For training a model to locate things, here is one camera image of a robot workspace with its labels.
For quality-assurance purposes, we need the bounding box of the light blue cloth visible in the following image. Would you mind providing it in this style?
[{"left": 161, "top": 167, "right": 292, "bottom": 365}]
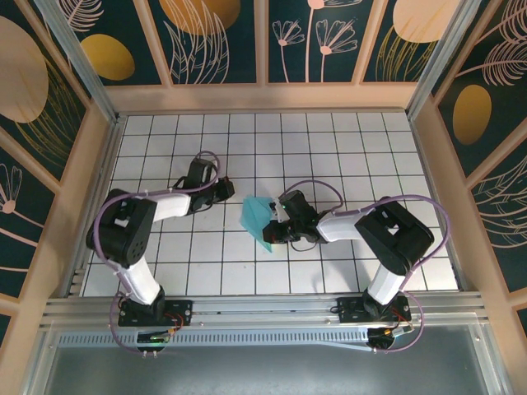
[{"left": 239, "top": 196, "right": 277, "bottom": 253}]

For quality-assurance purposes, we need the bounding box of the grey metal plate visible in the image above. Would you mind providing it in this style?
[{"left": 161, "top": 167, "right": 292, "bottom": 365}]
[{"left": 22, "top": 324, "right": 510, "bottom": 395}]

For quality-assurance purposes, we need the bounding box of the small controller board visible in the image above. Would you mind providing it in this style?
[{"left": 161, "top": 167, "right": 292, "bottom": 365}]
[
  {"left": 367, "top": 326, "right": 414, "bottom": 345},
  {"left": 137, "top": 332, "right": 170, "bottom": 345}
]

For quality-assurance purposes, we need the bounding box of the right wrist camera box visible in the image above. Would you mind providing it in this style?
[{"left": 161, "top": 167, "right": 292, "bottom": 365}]
[{"left": 269, "top": 200, "right": 289, "bottom": 224}]

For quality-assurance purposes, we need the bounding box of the long aluminium mounting rail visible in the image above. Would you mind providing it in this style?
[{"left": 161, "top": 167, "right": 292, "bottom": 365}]
[{"left": 40, "top": 290, "right": 492, "bottom": 330}]

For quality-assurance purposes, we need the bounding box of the aluminium table side rail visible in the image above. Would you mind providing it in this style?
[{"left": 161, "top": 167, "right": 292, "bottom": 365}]
[{"left": 61, "top": 117, "right": 127, "bottom": 298}]

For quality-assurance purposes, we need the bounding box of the grey slotted cable duct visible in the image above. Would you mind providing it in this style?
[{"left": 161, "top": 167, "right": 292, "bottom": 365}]
[{"left": 57, "top": 328, "right": 374, "bottom": 353}]

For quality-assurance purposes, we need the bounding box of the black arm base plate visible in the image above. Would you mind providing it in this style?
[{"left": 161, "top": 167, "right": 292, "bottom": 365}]
[
  {"left": 337, "top": 296, "right": 412, "bottom": 324},
  {"left": 118, "top": 299, "right": 194, "bottom": 328}
]

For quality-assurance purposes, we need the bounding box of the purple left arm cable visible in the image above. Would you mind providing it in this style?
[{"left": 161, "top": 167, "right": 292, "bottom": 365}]
[{"left": 93, "top": 150, "right": 223, "bottom": 358}]

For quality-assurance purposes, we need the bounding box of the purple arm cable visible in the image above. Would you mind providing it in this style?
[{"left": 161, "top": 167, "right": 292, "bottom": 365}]
[
  {"left": 93, "top": 150, "right": 223, "bottom": 358},
  {"left": 284, "top": 179, "right": 450, "bottom": 356}
]

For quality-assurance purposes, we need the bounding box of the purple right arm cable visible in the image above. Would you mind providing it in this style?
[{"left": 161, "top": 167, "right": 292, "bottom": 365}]
[{"left": 284, "top": 179, "right": 450, "bottom": 356}]

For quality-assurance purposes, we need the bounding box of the aluminium frame post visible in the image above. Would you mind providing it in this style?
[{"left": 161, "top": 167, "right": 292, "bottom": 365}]
[
  {"left": 404, "top": 0, "right": 483, "bottom": 119},
  {"left": 33, "top": 0, "right": 121, "bottom": 127}
]

